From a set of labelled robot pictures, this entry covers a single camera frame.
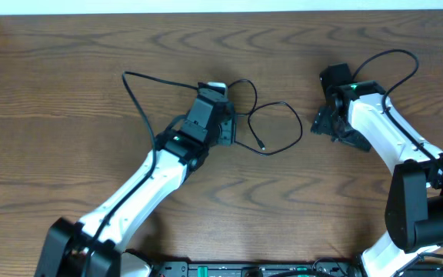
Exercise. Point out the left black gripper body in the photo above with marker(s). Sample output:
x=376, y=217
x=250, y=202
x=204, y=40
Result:
x=226, y=131

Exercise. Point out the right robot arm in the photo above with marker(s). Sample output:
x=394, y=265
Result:
x=360, y=114

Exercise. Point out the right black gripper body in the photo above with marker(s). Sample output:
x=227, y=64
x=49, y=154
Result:
x=337, y=129

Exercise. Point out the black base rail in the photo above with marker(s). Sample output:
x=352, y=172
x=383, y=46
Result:
x=283, y=269

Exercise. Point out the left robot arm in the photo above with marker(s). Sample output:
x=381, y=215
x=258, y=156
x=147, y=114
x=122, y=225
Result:
x=96, y=244

